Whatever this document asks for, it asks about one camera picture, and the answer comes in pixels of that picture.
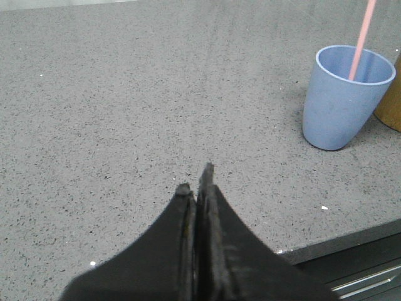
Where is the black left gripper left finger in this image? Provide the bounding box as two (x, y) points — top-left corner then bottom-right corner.
(60, 183), (195, 300)

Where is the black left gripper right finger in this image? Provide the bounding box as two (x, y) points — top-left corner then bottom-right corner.
(196, 163), (339, 300)

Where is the blue plastic cup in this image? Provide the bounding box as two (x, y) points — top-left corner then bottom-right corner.
(302, 45), (396, 151)

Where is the dark cabinet under counter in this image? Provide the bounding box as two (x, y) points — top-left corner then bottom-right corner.
(281, 219), (400, 300)

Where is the bamboo chopstick holder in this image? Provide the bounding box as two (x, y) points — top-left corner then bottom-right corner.
(374, 55), (400, 132)

